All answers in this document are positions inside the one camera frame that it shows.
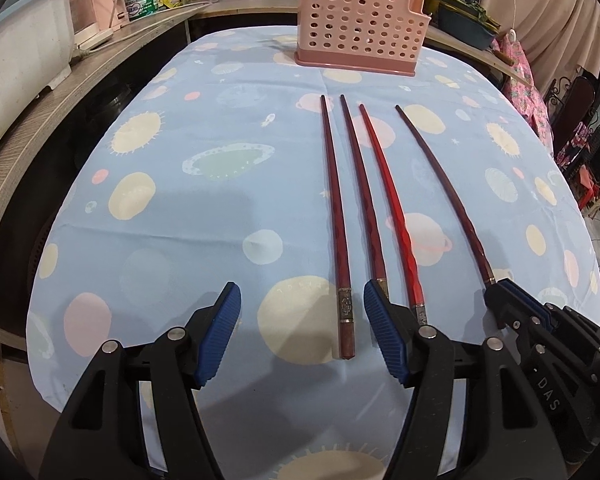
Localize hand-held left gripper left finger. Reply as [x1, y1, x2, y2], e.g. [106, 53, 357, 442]
[40, 282, 242, 480]

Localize pink perforated utensil basket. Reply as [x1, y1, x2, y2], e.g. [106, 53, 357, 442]
[293, 0, 425, 79]

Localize blue basin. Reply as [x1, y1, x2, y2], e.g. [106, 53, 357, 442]
[437, 0, 499, 51]

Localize dark red chopstick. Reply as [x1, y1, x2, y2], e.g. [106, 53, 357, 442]
[339, 93, 392, 306]
[319, 94, 355, 360]

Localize blue planet print tablecloth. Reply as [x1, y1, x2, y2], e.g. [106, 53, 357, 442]
[26, 27, 600, 480]

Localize pink floral cloth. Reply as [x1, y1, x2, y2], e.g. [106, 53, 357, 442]
[499, 39, 557, 157]

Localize red plastic stool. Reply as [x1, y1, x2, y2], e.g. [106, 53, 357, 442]
[576, 169, 600, 212]

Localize white tub with blue rim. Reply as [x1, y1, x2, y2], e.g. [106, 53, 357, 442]
[0, 0, 77, 111]

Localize beige curtain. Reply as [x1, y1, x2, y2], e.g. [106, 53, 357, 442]
[479, 0, 600, 92]

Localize wooden countertop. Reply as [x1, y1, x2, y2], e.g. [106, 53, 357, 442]
[187, 0, 536, 88]

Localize wooden side shelf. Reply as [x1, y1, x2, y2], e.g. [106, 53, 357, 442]
[0, 1, 207, 243]

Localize white power strip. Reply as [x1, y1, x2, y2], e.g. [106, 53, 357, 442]
[72, 26, 116, 52]

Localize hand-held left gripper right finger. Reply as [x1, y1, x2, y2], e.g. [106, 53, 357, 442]
[363, 280, 581, 480]

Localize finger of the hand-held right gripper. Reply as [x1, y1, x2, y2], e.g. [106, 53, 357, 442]
[497, 281, 569, 329]
[483, 284, 547, 334]

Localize green vegetables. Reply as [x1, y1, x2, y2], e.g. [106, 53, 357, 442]
[442, 0, 502, 28]

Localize dark metal chair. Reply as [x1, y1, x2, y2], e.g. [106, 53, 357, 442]
[544, 71, 600, 152]

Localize maroon chopstick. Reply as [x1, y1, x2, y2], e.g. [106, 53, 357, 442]
[394, 104, 497, 289]

